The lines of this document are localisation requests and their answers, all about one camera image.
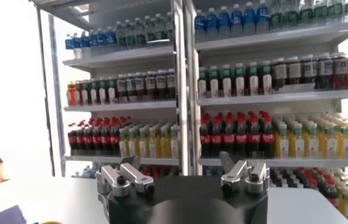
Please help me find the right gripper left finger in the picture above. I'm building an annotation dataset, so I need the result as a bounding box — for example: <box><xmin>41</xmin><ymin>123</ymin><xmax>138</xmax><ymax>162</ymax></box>
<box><xmin>96</xmin><ymin>155</ymin><xmax>156</xmax><ymax>198</ymax></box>

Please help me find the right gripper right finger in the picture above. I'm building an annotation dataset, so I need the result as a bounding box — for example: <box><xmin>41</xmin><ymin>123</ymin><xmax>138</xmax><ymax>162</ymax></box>
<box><xmin>218</xmin><ymin>150</ymin><xmax>271</xmax><ymax>195</ymax></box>

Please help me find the purple t-shirt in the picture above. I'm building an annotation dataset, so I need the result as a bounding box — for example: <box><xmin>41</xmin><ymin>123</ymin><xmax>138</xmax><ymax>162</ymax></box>
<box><xmin>0</xmin><ymin>205</ymin><xmax>27</xmax><ymax>224</ymax></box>

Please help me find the cola bottle red cap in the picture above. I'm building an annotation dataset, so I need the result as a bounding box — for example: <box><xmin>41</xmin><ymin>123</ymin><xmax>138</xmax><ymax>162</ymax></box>
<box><xmin>67</xmin><ymin>123</ymin><xmax>78</xmax><ymax>152</ymax></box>
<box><xmin>260</xmin><ymin>113</ymin><xmax>275</xmax><ymax>158</ymax></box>
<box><xmin>235</xmin><ymin>114</ymin><xmax>249</xmax><ymax>158</ymax></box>
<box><xmin>248</xmin><ymin>114</ymin><xmax>262</xmax><ymax>158</ymax></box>
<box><xmin>75</xmin><ymin>122</ymin><xmax>86</xmax><ymax>153</ymax></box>
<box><xmin>210</xmin><ymin>116</ymin><xmax>223</xmax><ymax>158</ymax></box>
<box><xmin>222</xmin><ymin>115</ymin><xmax>236</xmax><ymax>158</ymax></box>
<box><xmin>101</xmin><ymin>120</ymin><xmax>112</xmax><ymax>154</ymax></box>
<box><xmin>84</xmin><ymin>121</ymin><xmax>94</xmax><ymax>153</ymax></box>
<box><xmin>199</xmin><ymin>117</ymin><xmax>211</xmax><ymax>158</ymax></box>
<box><xmin>110</xmin><ymin>119</ymin><xmax>121</xmax><ymax>155</ymax></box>
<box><xmin>92</xmin><ymin>121</ymin><xmax>103</xmax><ymax>154</ymax></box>

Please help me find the grey metal shelf unit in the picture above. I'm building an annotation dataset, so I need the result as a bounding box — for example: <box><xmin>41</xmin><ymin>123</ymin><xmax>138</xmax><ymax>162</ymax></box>
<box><xmin>183</xmin><ymin>0</ymin><xmax>348</xmax><ymax>178</ymax></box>
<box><xmin>29</xmin><ymin>0</ymin><xmax>190</xmax><ymax>179</ymax></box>

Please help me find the green label tea bottle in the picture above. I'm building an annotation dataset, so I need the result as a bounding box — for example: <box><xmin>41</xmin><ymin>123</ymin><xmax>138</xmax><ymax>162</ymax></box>
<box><xmin>207</xmin><ymin>65</ymin><xmax>220</xmax><ymax>99</ymax></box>
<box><xmin>82</xmin><ymin>79</ymin><xmax>91</xmax><ymax>105</ymax></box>
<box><xmin>197</xmin><ymin>66</ymin><xmax>208</xmax><ymax>99</ymax></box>
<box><xmin>75</xmin><ymin>79</ymin><xmax>83</xmax><ymax>106</ymax></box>
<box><xmin>89</xmin><ymin>78</ymin><xmax>99</xmax><ymax>105</ymax></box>
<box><xmin>246</xmin><ymin>61</ymin><xmax>259</xmax><ymax>97</ymax></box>
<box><xmin>220</xmin><ymin>64</ymin><xmax>233</xmax><ymax>98</ymax></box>
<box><xmin>107</xmin><ymin>76</ymin><xmax>117</xmax><ymax>105</ymax></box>
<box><xmin>233</xmin><ymin>63</ymin><xmax>246</xmax><ymax>97</ymax></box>
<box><xmin>98</xmin><ymin>77</ymin><xmax>108</xmax><ymax>105</ymax></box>
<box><xmin>259</xmin><ymin>60</ymin><xmax>273</xmax><ymax>96</ymax></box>

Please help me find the small cola bottle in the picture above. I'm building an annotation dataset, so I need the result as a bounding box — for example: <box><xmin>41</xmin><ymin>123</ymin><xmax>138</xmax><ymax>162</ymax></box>
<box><xmin>321</xmin><ymin>179</ymin><xmax>340</xmax><ymax>208</ymax></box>

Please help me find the orange tea bottle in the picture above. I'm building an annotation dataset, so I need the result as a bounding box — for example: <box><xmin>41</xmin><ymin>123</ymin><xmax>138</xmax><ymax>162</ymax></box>
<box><xmin>67</xmin><ymin>81</ymin><xmax>77</xmax><ymax>107</ymax></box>

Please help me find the dark bottle beige label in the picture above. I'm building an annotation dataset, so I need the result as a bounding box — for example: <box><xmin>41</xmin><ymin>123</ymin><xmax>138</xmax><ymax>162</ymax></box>
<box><xmin>285</xmin><ymin>56</ymin><xmax>302</xmax><ymax>91</ymax></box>
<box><xmin>271</xmin><ymin>57</ymin><xmax>288</xmax><ymax>92</ymax></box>

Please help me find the black slanted pole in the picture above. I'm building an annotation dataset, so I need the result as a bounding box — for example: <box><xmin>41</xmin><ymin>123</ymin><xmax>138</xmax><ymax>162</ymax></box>
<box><xmin>35</xmin><ymin>13</ymin><xmax>56</xmax><ymax>178</ymax></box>

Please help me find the blue label water bottle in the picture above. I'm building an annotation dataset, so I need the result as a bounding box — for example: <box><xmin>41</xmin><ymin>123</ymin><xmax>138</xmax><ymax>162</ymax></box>
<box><xmin>194</xmin><ymin>9</ymin><xmax>207</xmax><ymax>42</ymax></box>
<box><xmin>80</xmin><ymin>30</ymin><xmax>90</xmax><ymax>50</ymax></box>
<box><xmin>206</xmin><ymin>7</ymin><xmax>219</xmax><ymax>41</ymax></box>
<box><xmin>256</xmin><ymin>0</ymin><xmax>270</xmax><ymax>35</ymax></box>
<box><xmin>243</xmin><ymin>1</ymin><xmax>257</xmax><ymax>36</ymax></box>
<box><xmin>231</xmin><ymin>3</ymin><xmax>244</xmax><ymax>38</ymax></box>
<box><xmin>218</xmin><ymin>5</ymin><xmax>232</xmax><ymax>39</ymax></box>
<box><xmin>97</xmin><ymin>27</ymin><xmax>107</xmax><ymax>47</ymax></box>
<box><xmin>105</xmin><ymin>26</ymin><xmax>117</xmax><ymax>47</ymax></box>
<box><xmin>88</xmin><ymin>29</ymin><xmax>99</xmax><ymax>49</ymax></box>
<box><xmin>64</xmin><ymin>33</ymin><xmax>74</xmax><ymax>59</ymax></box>
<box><xmin>72</xmin><ymin>32</ymin><xmax>82</xmax><ymax>58</ymax></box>

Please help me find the green tinted water bottle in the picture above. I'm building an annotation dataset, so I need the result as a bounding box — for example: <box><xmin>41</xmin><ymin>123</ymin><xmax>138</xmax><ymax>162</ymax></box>
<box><xmin>115</xmin><ymin>21</ymin><xmax>127</xmax><ymax>49</ymax></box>
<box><xmin>283</xmin><ymin>0</ymin><xmax>299</xmax><ymax>31</ymax></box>
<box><xmin>269</xmin><ymin>0</ymin><xmax>284</xmax><ymax>33</ymax></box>
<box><xmin>164</xmin><ymin>11</ymin><xmax>175</xmax><ymax>41</ymax></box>
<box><xmin>298</xmin><ymin>0</ymin><xmax>314</xmax><ymax>29</ymax></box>
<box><xmin>125</xmin><ymin>19</ymin><xmax>136</xmax><ymax>49</ymax></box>
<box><xmin>134</xmin><ymin>17</ymin><xmax>146</xmax><ymax>48</ymax></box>
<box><xmin>154</xmin><ymin>13</ymin><xmax>166</xmax><ymax>43</ymax></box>
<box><xmin>144</xmin><ymin>15</ymin><xmax>156</xmax><ymax>44</ymax></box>

